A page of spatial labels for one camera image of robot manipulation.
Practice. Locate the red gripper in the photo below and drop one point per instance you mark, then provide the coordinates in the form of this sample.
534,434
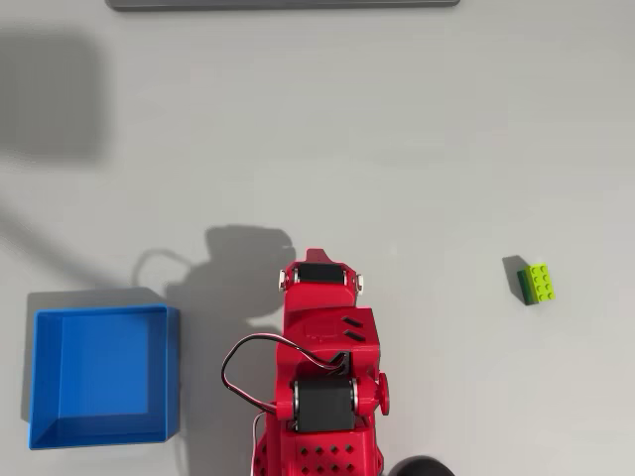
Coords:
319,295

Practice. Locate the green lego brick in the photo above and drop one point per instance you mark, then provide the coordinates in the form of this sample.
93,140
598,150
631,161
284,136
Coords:
542,283

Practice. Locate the red robot arm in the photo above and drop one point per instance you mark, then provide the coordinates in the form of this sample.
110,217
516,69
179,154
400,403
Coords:
322,327

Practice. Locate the blue plastic bin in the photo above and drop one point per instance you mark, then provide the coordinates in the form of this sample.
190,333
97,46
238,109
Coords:
104,367

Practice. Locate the black round object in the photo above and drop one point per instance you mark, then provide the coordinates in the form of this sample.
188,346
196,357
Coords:
421,467

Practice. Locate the grey flat slab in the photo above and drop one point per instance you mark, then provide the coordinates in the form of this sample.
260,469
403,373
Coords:
283,4

